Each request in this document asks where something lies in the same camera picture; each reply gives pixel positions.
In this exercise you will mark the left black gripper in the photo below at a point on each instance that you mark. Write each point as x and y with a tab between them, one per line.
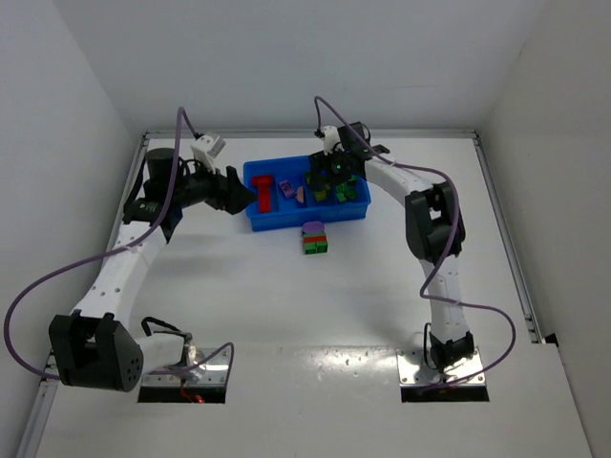
222	189

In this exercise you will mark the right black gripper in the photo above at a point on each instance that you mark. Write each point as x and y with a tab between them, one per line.
326	166

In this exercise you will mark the purple printed lego brick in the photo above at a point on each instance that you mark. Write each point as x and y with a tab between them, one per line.
287	189

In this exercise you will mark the purple round lego brick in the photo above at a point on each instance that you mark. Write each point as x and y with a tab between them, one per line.
313	227

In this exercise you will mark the green red striped lego stack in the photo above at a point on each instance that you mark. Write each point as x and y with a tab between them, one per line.
315	243

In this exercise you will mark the red curved lego brick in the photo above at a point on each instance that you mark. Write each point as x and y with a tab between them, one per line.
262	181

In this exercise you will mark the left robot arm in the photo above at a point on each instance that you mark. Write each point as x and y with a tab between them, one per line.
92	345

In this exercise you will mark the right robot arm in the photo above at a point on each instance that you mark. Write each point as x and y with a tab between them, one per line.
429	211

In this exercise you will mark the blue divided plastic bin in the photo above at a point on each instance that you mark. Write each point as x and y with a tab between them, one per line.
289	212

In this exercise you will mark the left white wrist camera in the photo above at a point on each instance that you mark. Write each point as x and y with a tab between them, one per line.
206	149

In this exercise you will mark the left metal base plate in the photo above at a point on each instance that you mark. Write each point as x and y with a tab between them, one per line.
211	374

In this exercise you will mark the metal base plate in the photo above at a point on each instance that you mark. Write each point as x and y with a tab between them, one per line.
211	374
413	371

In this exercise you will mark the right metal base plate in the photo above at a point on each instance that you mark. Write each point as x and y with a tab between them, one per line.
413	371

